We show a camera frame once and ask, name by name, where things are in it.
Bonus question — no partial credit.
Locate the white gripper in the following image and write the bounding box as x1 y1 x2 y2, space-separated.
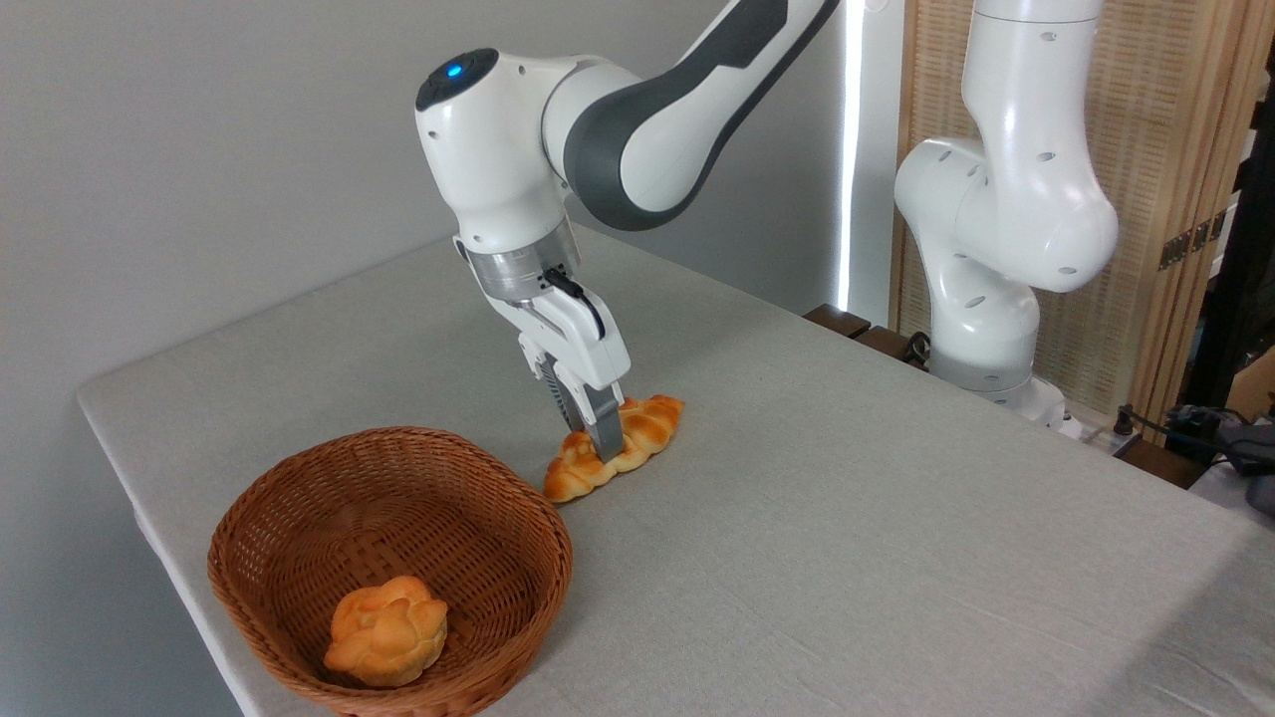
488 285 632 464

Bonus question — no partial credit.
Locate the long braided bread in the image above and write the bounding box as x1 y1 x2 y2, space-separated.
543 394 686 504

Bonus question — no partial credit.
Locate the brown wicker basket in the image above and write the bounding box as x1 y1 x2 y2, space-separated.
207 426 575 717

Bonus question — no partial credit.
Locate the round knotted bread roll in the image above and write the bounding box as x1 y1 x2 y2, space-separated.
323 575 449 689

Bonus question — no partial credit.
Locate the dark wooden block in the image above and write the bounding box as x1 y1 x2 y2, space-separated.
803 304 873 341
854 326 929 367

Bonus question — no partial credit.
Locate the grey tablecloth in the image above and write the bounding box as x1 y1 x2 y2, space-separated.
77 224 1275 717

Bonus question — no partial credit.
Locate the white vertical light strip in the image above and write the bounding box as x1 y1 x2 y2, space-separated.
837 0 867 313

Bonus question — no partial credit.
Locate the brass screen hinge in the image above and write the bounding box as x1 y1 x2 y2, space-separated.
1157 211 1227 272

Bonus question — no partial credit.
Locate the dark grey device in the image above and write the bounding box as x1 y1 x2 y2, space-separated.
1165 403 1275 516

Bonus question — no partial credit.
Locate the black metal stand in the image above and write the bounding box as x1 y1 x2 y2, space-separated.
1185 100 1275 410

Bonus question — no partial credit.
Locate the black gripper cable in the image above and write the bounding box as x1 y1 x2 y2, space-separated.
543 268 608 341

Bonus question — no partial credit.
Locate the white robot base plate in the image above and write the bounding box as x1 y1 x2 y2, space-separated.
981 376 1143 459

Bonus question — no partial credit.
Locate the black plug with cable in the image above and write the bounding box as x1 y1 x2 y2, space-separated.
1112 403 1228 451

